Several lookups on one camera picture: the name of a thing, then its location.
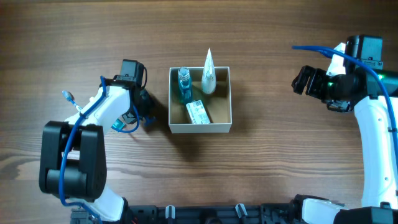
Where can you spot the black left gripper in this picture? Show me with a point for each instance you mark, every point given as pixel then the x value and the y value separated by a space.
pixel 145 101

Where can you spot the blue mouthwash bottle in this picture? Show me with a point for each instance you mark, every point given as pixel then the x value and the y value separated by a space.
pixel 185 85

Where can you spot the white open cardboard box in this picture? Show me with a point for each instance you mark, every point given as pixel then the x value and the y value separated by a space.
pixel 218 105

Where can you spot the green white soap packet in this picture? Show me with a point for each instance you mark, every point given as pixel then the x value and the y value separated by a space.
pixel 197 112

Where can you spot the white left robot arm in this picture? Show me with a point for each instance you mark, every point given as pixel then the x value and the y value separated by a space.
pixel 73 159

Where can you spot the blue white toothbrush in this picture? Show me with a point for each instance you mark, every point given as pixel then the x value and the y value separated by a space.
pixel 69 97

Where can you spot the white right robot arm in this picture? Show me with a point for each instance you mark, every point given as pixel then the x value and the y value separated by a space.
pixel 379 200

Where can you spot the white lotion tube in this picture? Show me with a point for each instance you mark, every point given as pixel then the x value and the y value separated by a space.
pixel 208 80

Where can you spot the blue disposable razor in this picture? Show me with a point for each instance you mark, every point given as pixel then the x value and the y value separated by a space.
pixel 148 120

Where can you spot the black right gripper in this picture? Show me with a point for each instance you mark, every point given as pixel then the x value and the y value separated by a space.
pixel 315 84

